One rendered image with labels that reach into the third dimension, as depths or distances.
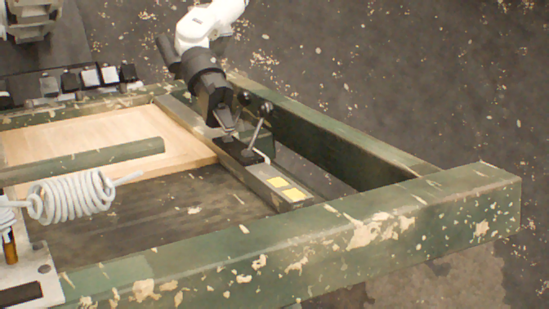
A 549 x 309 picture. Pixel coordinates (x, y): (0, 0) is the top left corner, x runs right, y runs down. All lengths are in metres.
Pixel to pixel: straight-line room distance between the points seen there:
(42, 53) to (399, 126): 1.67
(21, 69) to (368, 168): 1.79
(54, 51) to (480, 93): 2.11
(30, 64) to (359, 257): 2.10
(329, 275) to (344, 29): 2.58
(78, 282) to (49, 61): 2.04
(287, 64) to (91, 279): 2.46
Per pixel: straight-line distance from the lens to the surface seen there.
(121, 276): 0.94
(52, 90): 2.23
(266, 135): 1.87
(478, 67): 3.79
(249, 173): 1.40
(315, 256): 0.99
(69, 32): 2.99
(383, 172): 1.40
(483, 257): 3.45
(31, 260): 1.02
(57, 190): 0.98
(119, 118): 1.99
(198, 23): 1.55
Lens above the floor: 2.82
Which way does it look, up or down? 65 degrees down
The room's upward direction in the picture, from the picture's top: 44 degrees clockwise
